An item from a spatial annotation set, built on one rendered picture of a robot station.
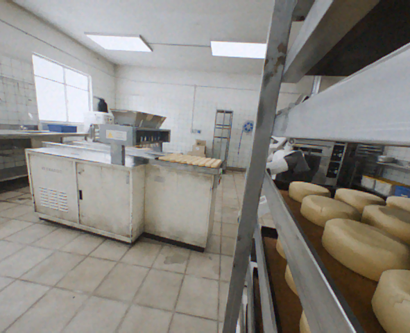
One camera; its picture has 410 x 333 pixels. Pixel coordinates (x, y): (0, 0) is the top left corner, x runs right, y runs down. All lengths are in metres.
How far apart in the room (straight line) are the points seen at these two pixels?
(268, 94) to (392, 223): 0.21
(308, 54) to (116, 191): 1.67
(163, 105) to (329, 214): 5.78
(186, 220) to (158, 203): 0.33
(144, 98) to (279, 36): 5.92
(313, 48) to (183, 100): 5.52
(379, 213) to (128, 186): 1.57
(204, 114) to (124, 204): 4.32
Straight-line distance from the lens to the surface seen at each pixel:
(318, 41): 0.22
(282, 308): 0.24
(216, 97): 5.56
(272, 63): 0.31
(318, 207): 0.20
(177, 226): 1.76
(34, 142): 4.03
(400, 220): 0.24
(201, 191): 1.52
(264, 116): 0.29
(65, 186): 2.19
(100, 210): 1.95
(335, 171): 5.39
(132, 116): 1.63
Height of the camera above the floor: 1.21
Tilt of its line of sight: 12 degrees down
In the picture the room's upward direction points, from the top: 6 degrees clockwise
